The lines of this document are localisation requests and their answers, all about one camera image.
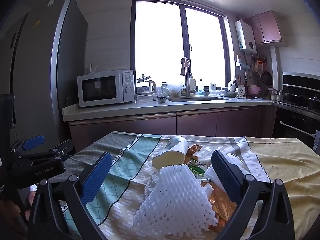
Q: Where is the white microwave oven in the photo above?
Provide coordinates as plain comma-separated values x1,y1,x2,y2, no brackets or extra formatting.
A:
77,69,135,108

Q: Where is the blue dotted paper cup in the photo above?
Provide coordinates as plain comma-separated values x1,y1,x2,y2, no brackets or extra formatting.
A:
152,135,189,171

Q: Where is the white soap bottle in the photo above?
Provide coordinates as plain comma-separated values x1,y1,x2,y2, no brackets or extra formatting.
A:
189,73,196,96

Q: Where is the white plastic bag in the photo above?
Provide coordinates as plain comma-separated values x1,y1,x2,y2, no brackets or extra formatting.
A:
156,86,170,97

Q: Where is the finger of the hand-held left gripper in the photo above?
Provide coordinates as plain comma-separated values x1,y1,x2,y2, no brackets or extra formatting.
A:
17,139,75,167
10,135,45,158

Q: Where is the kitchen counter cabinet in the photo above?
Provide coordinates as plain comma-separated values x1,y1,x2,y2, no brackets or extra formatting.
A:
62,96,278,153

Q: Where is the plain yellow cloth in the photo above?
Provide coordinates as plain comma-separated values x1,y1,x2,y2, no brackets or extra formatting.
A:
246,136,320,240

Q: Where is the person's left hand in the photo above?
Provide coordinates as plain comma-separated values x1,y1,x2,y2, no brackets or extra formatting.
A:
24,185,37,222

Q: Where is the grey refrigerator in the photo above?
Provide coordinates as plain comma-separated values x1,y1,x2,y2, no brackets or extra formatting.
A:
0,0,88,153

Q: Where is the clear plastic tub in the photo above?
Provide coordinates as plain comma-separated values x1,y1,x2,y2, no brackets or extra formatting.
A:
169,84,182,97

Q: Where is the black wok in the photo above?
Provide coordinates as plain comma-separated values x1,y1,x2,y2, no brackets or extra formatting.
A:
284,92,304,105

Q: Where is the white plastic wrapper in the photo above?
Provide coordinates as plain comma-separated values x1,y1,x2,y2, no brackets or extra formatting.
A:
207,152,252,180

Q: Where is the white foam fruit net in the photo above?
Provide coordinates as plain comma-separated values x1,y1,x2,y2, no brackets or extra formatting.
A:
132,164,218,233

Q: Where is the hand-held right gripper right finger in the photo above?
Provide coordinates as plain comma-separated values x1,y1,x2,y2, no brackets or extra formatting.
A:
211,150,295,240

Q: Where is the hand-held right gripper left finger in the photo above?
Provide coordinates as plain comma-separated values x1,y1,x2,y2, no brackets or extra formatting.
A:
27,151,113,240

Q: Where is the clear glass food container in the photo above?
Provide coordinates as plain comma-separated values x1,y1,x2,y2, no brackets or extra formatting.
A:
135,94,153,103

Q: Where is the pink cloth on faucet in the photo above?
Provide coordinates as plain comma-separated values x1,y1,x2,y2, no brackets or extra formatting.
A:
180,57,191,76

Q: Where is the gold foil wrapper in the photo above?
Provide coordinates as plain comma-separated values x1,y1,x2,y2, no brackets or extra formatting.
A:
200,180,238,228
186,144,203,164

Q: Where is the black built-in oven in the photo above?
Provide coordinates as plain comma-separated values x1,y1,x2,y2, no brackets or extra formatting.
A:
272,105,320,153

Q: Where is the black range hood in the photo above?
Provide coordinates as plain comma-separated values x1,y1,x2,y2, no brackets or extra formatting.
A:
282,71,320,93

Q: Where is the pink wall cabinet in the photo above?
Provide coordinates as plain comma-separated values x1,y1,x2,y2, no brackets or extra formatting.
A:
244,10,283,45

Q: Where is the patterned green tablecloth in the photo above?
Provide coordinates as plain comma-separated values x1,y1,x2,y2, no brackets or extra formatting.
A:
47,131,273,240

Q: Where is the green snack wrapper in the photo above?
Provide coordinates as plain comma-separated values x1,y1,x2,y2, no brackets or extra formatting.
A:
187,160,209,179

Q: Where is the kitchen sink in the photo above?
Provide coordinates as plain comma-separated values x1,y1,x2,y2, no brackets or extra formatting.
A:
168,96,232,103

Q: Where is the black frying pan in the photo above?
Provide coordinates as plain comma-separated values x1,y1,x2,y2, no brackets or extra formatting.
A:
262,70,273,87

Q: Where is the metal sink faucet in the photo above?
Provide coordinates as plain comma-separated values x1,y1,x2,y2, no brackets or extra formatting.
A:
180,57,197,97

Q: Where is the glass kettle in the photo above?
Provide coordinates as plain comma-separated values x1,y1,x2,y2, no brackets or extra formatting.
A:
136,74,157,95

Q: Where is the white water heater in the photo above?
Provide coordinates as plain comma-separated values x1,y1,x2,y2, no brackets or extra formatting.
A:
234,19,257,54

